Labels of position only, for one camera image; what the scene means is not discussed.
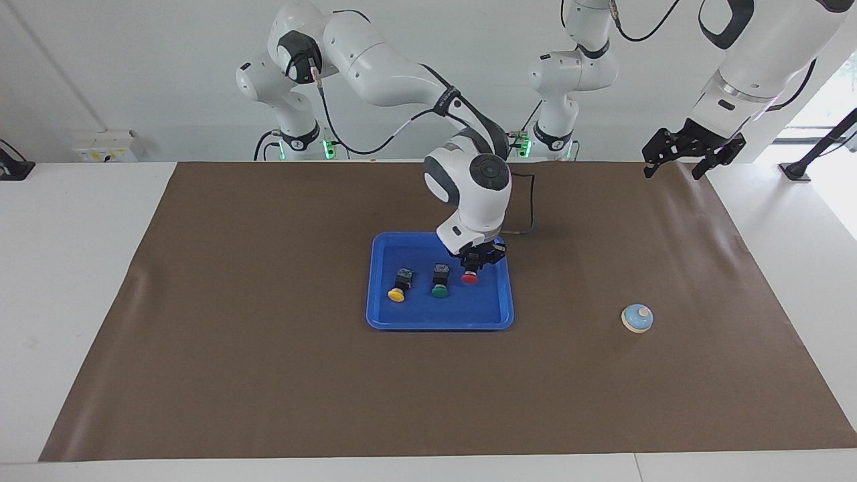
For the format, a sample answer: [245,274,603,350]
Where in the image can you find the light blue service bell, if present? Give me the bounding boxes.
[621,303,655,334]

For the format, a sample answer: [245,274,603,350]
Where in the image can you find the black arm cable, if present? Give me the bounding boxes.
[311,64,536,236]
[611,0,821,108]

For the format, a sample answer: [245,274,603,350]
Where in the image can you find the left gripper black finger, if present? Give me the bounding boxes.
[691,132,748,181]
[641,127,686,179]

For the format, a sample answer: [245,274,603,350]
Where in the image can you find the blue plastic tray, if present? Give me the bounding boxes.
[366,232,515,331]

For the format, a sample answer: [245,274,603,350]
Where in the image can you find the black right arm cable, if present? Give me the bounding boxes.
[311,64,536,236]

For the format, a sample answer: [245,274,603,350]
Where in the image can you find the black stand with long pole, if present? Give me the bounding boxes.
[779,107,857,183]

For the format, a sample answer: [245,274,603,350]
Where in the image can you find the yellow push button switch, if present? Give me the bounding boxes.
[388,268,414,303]

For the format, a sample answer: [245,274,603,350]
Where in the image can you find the black stand with square base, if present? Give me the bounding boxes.
[0,139,35,181]

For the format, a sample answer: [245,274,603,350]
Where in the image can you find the brown table mat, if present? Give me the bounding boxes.
[38,161,857,463]

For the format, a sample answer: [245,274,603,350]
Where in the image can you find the bright window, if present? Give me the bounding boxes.
[783,50,857,145]

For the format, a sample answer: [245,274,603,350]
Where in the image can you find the white wall socket box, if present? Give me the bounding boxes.
[72,131,138,163]

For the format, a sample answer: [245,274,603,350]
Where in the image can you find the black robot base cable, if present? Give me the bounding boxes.
[253,129,282,161]

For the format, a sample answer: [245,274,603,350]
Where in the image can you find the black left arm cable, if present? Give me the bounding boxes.
[611,0,821,108]

